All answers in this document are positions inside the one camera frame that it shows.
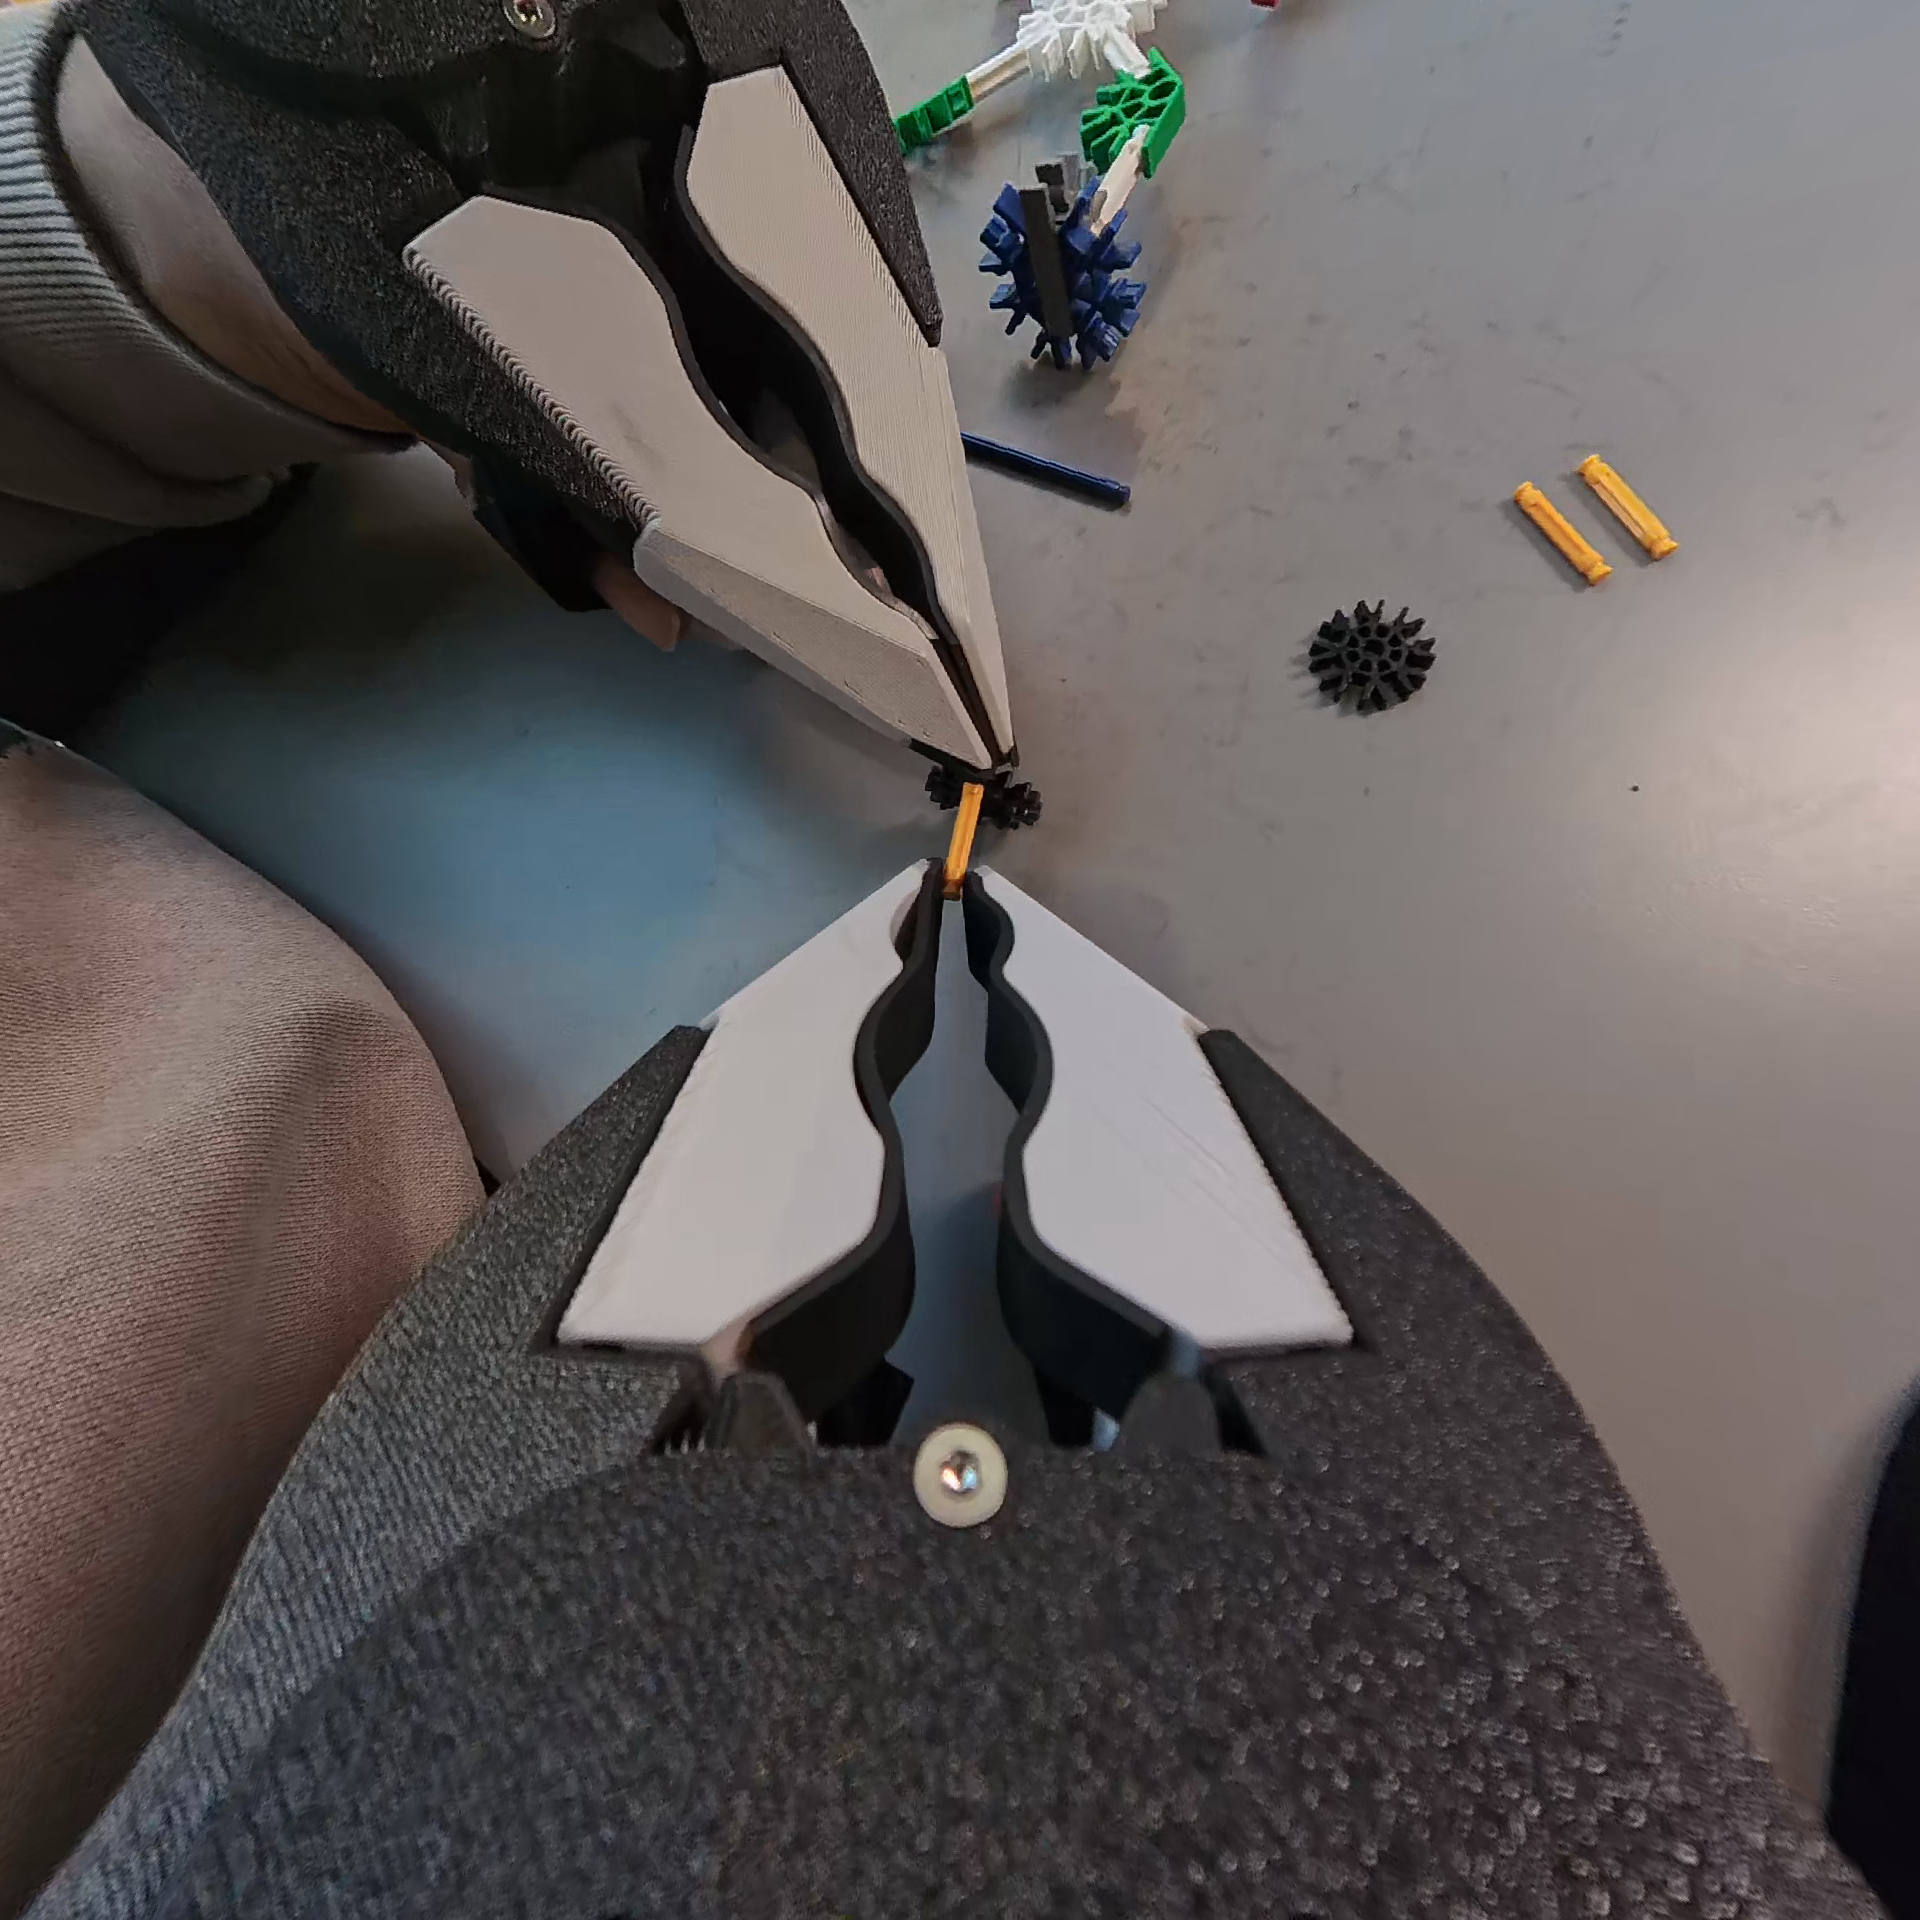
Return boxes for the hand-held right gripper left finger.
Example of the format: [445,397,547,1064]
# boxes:
[554,858,948,1421]

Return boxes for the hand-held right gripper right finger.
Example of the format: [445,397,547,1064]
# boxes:
[960,867,1357,1421]

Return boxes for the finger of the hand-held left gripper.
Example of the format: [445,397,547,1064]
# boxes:
[672,65,1023,770]
[404,194,1000,770]

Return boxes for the black snowflake connector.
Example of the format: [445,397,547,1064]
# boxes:
[923,762,1045,832]
[1304,601,1441,719]

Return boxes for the person's left forearm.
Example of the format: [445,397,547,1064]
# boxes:
[0,0,422,595]

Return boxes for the grey desk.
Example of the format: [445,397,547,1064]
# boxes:
[90,0,1920,1849]

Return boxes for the person's left hand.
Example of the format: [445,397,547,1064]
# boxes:
[57,52,684,654]

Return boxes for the colourful toy rod model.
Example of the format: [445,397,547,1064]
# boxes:
[892,0,1292,375]

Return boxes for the long blue toy rod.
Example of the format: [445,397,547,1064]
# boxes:
[960,433,1134,512]

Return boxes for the person's beige shirt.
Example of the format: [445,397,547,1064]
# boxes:
[0,721,491,1909]

